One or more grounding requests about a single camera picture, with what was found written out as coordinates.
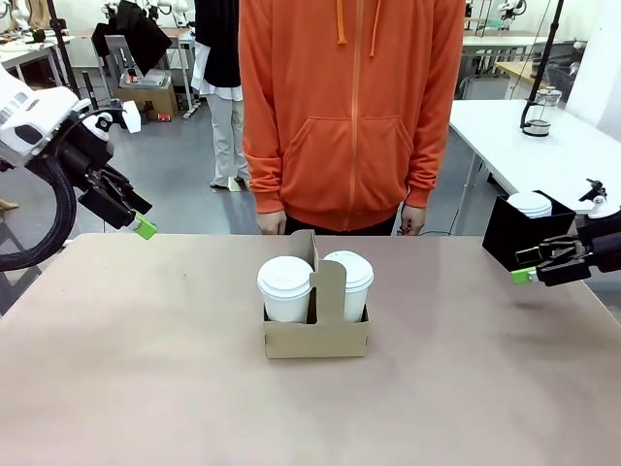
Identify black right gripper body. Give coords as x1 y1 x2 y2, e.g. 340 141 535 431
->
576 216 621 274

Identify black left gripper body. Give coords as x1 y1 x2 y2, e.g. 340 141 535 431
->
57 128 127 200

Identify glass french press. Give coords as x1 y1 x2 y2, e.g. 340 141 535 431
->
519 86 564 140

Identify brown cardboard cup carrier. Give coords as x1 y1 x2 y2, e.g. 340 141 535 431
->
263 228 372 360

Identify orange sleeved left forearm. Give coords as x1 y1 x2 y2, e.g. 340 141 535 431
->
403 111 456 211

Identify orange sleeved right forearm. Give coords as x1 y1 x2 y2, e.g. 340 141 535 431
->
241 111 288 216

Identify stack of white cup lids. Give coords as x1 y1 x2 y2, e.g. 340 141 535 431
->
506 191 555 220

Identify white plastic cup lid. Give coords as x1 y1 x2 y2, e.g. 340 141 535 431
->
322 249 376 289
256 254 315 298

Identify person's left hand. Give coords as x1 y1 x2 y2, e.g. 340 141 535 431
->
398 203 429 237

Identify person's right hand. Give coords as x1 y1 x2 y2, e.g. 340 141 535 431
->
256 209 289 237

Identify black lid box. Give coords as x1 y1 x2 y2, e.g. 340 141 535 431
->
481 191 577 275

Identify brown cardboard box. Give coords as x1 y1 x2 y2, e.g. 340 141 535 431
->
114 84 179 122

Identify grey plastic bin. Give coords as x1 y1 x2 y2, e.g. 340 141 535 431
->
118 68 174 91

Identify black tripod pole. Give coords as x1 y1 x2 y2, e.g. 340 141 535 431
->
47 0 82 101

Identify black hanging cloth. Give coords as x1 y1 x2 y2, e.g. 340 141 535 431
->
91 0 174 79

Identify large white side table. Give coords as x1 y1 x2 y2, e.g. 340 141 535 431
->
448 99 621 216

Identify background person white trousers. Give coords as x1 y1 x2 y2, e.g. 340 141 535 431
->
190 0 254 191

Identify grey cabinet box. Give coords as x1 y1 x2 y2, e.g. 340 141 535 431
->
458 75 511 101

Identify black slanted stand pole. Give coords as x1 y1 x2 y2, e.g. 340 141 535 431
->
528 0 567 103

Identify white back table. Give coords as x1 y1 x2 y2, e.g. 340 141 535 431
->
460 31 550 79

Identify orange hoodie torso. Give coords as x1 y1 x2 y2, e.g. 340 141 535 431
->
238 0 466 232

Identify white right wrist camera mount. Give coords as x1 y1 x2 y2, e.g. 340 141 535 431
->
578 178 621 220

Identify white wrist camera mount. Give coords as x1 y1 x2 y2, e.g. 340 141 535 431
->
578 178 621 220
77 99 144 143

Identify black left arm cable sleeve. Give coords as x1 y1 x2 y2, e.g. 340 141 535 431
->
0 150 80 272

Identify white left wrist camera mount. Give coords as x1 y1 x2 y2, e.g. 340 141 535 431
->
77 99 144 143

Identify short black post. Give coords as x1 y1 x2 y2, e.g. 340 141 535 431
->
83 71 102 118

